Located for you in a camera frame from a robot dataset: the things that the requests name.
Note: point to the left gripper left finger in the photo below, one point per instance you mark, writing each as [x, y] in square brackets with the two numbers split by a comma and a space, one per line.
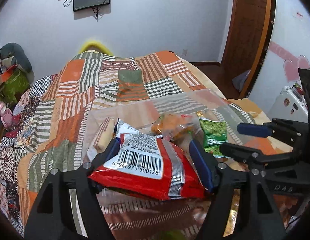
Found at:
[67, 207]

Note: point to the white sticker covered appliance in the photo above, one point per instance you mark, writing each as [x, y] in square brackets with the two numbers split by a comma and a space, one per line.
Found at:
[289, 105]

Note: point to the brown wooden door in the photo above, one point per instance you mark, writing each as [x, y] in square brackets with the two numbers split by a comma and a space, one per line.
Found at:
[249, 36]

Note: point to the clear plastic storage bin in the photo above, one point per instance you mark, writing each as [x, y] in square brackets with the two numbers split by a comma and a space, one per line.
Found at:
[140, 218]

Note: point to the pink plush toy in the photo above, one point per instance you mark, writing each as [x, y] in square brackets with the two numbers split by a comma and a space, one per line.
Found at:
[5, 115]

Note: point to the yellow pillow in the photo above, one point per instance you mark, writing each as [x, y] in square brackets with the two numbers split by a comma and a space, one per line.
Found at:
[96, 46]

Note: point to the red snack bag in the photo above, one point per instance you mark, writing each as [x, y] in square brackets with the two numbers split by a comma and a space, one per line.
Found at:
[149, 166]

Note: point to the patchwork orange bed blanket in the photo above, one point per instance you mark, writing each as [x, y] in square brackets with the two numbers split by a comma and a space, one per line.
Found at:
[51, 117]

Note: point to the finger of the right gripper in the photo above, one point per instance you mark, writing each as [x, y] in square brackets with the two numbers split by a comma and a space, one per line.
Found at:
[242, 153]
[270, 129]

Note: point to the green pea snack bag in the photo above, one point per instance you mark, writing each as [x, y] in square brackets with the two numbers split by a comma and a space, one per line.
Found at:
[215, 134]

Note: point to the tan cracker pack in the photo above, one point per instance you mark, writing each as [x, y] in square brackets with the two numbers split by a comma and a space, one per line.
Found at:
[102, 138]

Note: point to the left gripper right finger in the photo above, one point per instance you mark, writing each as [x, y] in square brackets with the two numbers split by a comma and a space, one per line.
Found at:
[258, 216]

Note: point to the dark grey clothing pile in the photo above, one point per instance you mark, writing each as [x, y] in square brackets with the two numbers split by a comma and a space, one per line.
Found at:
[13, 53]

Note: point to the yellow puffed snack bag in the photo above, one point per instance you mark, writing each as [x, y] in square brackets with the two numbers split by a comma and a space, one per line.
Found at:
[173, 126]

